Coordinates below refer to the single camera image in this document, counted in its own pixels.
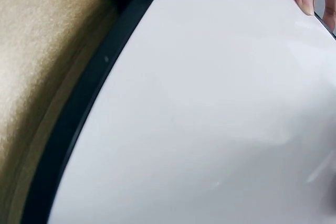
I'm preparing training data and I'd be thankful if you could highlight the white board with black frame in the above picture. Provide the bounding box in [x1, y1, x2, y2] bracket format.
[20, 0, 336, 224]

